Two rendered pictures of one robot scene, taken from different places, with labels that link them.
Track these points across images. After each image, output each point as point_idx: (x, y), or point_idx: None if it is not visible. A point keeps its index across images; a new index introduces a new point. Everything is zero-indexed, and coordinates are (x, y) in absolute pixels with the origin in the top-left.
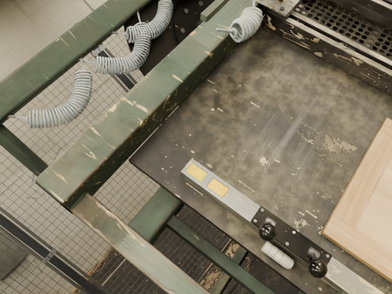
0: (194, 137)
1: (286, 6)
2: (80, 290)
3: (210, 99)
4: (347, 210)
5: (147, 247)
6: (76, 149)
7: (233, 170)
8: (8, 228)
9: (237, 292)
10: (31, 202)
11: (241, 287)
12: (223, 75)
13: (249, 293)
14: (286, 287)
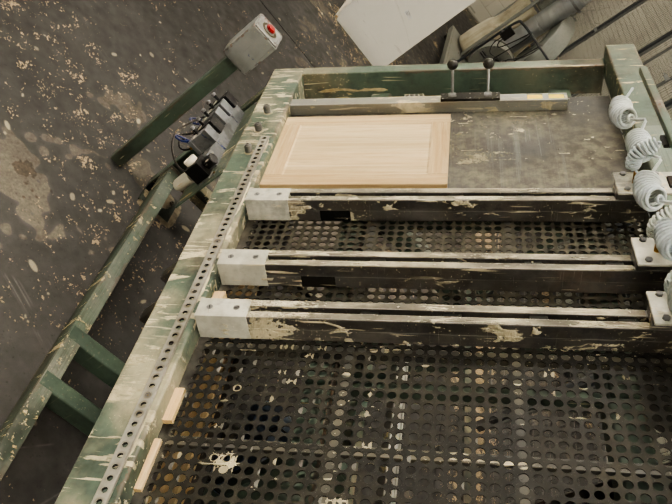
0: (583, 120)
1: (622, 179)
2: None
3: (603, 141)
4: (441, 127)
5: (544, 65)
6: (634, 57)
7: (535, 118)
8: None
9: (424, 487)
10: None
11: (423, 496)
12: (615, 158)
13: (409, 482)
14: (369, 481)
